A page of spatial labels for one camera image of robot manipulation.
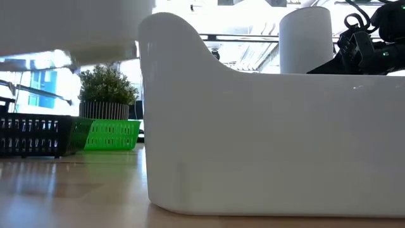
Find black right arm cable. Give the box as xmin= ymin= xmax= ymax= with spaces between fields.
xmin=344 ymin=0 xmax=380 ymax=34

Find tall white cylinder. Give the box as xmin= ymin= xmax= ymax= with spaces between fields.
xmin=278 ymin=6 xmax=333 ymax=75

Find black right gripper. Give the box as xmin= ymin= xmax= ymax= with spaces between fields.
xmin=306 ymin=30 xmax=405 ymax=76

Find green plant in ribbed pot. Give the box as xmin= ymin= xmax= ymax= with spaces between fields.
xmin=77 ymin=64 xmax=139 ymax=121

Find green perforated plastic basket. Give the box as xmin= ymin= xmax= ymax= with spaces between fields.
xmin=84 ymin=118 xmax=142 ymax=151

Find white plastic basket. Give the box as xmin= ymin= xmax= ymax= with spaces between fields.
xmin=138 ymin=11 xmax=405 ymax=219
xmin=0 ymin=0 xmax=156 ymax=72

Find black perforated plastic basket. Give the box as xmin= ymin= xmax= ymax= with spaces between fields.
xmin=0 ymin=113 xmax=95 ymax=159

